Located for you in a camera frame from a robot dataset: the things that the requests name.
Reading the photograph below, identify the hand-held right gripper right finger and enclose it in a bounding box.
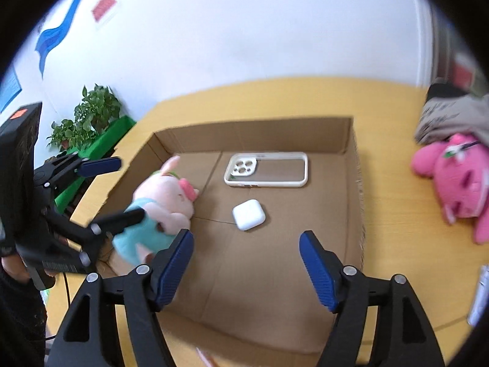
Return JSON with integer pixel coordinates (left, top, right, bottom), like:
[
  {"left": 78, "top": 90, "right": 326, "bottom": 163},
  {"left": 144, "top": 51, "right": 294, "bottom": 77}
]
[{"left": 299, "top": 231, "right": 446, "bottom": 367}]

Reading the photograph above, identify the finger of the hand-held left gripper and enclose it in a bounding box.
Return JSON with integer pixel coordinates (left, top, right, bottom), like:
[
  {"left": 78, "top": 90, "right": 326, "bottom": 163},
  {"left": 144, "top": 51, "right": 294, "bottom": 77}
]
[
  {"left": 34, "top": 153, "right": 123, "bottom": 192},
  {"left": 46, "top": 209, "right": 147, "bottom": 273}
]

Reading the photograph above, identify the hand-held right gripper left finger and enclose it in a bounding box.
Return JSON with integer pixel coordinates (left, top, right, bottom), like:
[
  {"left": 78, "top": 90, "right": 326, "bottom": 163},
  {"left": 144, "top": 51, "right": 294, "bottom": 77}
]
[{"left": 48, "top": 228, "right": 195, "bottom": 367}]

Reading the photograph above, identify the pig plush toy green hat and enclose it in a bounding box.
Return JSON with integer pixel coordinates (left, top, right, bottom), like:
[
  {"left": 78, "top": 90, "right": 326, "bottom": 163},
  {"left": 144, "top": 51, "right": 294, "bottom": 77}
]
[{"left": 112, "top": 155, "right": 201, "bottom": 265}]

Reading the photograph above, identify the cardboard box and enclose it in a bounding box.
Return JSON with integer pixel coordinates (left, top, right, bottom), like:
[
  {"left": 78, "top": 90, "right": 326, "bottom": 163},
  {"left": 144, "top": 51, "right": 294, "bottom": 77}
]
[{"left": 97, "top": 116, "right": 367, "bottom": 355}]

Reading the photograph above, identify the person's left hand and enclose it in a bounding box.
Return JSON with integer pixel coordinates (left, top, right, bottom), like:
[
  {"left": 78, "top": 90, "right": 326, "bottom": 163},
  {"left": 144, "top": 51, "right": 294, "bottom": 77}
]
[{"left": 0, "top": 254, "right": 29, "bottom": 281}]

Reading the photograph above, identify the green plant stand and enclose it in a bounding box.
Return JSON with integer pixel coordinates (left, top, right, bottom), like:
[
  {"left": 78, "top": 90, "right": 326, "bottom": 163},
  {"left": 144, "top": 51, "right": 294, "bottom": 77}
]
[{"left": 53, "top": 117, "right": 137, "bottom": 209}]

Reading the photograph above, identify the green potted plant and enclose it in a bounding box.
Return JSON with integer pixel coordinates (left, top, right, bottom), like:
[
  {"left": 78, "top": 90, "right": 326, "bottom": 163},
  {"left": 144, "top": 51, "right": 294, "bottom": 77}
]
[{"left": 46, "top": 83, "right": 122, "bottom": 151}]

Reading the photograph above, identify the white earbuds case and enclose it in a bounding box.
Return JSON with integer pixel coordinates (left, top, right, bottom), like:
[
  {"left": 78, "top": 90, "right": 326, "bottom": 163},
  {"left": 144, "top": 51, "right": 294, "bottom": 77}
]
[{"left": 232, "top": 199, "right": 267, "bottom": 232}]

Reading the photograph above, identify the white phone case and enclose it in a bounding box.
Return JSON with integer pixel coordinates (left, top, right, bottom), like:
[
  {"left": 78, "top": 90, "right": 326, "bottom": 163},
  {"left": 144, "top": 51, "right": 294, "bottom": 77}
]
[{"left": 223, "top": 152, "right": 309, "bottom": 189}]

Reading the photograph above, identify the person's dark clothing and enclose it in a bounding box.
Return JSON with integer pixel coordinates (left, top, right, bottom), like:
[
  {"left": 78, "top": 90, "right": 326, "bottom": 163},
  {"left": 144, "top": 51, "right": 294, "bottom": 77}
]
[{"left": 0, "top": 268, "right": 48, "bottom": 367}]

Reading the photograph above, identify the pink plush toy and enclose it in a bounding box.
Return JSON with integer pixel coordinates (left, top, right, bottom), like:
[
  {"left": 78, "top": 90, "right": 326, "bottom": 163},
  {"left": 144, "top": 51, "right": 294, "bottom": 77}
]
[{"left": 410, "top": 132, "right": 489, "bottom": 245}]

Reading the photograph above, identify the grey cloth bag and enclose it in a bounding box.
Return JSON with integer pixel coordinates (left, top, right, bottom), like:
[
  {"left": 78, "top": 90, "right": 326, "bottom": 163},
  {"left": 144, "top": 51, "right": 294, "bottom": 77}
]
[{"left": 414, "top": 82, "right": 489, "bottom": 146}]

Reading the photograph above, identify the glass window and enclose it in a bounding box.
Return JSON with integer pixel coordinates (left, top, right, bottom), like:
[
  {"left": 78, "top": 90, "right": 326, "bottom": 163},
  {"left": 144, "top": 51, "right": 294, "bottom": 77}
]
[{"left": 432, "top": 4, "right": 489, "bottom": 96}]

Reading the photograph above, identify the blue wall poster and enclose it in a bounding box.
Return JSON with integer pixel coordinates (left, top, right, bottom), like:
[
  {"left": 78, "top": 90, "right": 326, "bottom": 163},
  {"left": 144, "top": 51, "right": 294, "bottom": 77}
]
[{"left": 0, "top": 65, "right": 23, "bottom": 111}]

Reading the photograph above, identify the blue wall ribbon decoration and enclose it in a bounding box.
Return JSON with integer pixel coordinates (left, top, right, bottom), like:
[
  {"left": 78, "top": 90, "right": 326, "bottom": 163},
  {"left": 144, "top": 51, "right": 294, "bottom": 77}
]
[{"left": 34, "top": 0, "right": 102, "bottom": 77}]

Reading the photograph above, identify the red wall sign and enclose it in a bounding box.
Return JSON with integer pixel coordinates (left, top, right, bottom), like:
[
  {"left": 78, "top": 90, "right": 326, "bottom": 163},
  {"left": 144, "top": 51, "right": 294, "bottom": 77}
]
[{"left": 92, "top": 0, "right": 119, "bottom": 24}]

